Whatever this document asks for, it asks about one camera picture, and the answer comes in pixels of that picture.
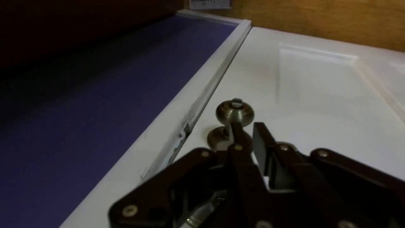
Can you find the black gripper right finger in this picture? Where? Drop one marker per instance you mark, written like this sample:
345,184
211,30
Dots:
342,191

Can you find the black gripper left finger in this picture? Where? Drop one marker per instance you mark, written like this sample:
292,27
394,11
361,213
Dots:
204,189

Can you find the brass door knob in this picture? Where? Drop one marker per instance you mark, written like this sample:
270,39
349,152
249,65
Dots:
230,111

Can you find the white door frame trim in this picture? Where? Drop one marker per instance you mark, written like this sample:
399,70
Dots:
164,138

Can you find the white panel door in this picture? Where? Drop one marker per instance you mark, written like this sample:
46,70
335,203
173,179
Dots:
317,92

